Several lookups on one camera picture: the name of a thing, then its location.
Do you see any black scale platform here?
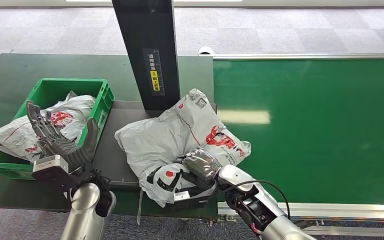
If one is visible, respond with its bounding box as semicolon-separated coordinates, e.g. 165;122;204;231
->
89;100;218;190

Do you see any dark green table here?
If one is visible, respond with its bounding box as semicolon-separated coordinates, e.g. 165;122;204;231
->
0;53;220;219

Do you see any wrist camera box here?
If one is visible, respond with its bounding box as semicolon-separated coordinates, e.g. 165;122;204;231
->
31;154;71;187
165;180;220;212

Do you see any white conveyor roller end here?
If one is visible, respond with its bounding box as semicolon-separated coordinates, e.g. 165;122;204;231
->
198;45;216;56

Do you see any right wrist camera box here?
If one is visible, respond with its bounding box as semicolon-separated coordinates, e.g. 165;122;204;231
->
165;180;220;212

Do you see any large grey courier package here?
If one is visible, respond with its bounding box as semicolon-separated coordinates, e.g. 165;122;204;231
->
114;87;252;226

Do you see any green plastic crate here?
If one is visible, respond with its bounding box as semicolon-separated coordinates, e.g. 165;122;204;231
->
0;77;116;181

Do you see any black scale column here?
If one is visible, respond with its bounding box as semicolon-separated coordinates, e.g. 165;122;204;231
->
111;0;182;112

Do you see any grey mailer bag red print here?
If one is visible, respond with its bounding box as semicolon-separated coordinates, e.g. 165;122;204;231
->
0;90;96;163

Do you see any aluminium conveyor frame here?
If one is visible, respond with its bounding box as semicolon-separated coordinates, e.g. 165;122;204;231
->
198;52;384;237

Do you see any green conveyor belt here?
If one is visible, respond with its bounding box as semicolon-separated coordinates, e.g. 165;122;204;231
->
212;58;384;206

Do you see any yellow black column label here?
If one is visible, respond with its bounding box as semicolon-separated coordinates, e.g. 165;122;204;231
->
142;48;166;97

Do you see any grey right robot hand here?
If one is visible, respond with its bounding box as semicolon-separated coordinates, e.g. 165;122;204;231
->
178;148;223;190

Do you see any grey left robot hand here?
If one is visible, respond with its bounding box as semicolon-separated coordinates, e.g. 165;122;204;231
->
25;99;100;177

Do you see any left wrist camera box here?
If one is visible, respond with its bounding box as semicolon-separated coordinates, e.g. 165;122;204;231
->
31;154;71;187

